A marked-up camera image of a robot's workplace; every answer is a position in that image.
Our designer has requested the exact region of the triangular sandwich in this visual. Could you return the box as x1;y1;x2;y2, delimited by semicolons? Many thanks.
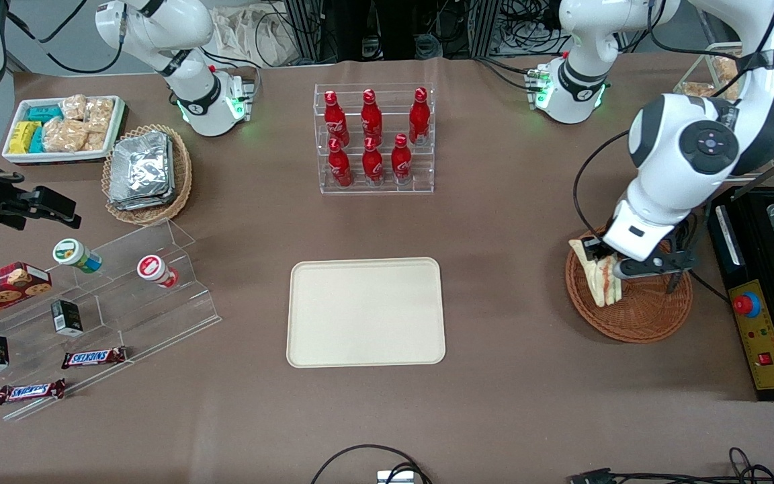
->
568;239;623;308

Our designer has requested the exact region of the white rectangular snack tray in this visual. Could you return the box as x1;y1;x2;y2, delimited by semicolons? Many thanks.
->
1;95;126;165

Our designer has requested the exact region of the round brown wicker basket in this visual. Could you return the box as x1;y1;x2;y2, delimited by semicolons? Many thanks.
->
565;229;693;344

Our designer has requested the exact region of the oval brown wicker basket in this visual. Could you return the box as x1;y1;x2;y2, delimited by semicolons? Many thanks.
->
101;124;193;226

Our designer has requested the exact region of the cream plastic serving tray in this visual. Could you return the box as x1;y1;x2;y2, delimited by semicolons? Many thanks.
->
286;257;447;369

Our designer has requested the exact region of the green lid cup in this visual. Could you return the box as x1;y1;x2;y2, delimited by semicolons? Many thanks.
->
52;238;103;274

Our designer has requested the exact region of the yellow snack packet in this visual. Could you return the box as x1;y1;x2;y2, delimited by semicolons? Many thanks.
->
9;121;42;155

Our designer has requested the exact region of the silver foil pack stack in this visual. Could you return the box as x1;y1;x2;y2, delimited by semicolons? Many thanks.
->
108;130;176;211

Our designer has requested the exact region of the red cookie box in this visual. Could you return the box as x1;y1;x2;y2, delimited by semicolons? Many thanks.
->
0;261;52;328

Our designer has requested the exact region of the red lid cup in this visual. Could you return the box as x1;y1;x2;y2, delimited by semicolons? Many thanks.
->
136;255;179;288

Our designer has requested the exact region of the clear acrylic stepped shelf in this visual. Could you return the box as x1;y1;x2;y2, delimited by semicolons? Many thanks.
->
0;218;222;422

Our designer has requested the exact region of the brown Snickers bar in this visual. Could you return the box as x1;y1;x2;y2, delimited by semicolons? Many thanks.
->
0;378;67;405
61;346;128;370

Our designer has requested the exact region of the grey metal bar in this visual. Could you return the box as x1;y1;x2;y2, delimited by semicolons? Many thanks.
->
730;138;774;200

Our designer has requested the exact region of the black machine with yellow panel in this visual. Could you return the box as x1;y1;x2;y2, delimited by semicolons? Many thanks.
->
704;185;774;402

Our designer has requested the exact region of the red cola bottle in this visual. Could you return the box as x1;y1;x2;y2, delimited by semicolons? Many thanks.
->
391;133;413;185
408;87;431;146
361;89;384;143
324;90;350;146
362;136;385;187
328;138;353;189

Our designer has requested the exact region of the clear acrylic bottle rack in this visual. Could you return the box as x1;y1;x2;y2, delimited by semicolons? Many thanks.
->
314;83;435;196

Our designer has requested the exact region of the white cloth bag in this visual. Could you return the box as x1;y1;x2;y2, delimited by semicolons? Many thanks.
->
211;7;297;68

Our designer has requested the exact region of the dark left wrist camera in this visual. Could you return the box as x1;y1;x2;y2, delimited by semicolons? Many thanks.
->
612;250;698;281

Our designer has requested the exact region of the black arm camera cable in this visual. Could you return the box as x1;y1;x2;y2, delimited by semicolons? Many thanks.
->
573;130;631;237

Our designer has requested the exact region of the white wire rack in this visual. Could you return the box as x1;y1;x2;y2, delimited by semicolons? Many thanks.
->
673;42;774;182

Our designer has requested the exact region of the black cable with connector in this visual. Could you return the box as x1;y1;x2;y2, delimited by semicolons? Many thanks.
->
568;447;774;484

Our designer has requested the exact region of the black looped cable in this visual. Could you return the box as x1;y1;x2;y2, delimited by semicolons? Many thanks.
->
311;444;433;484

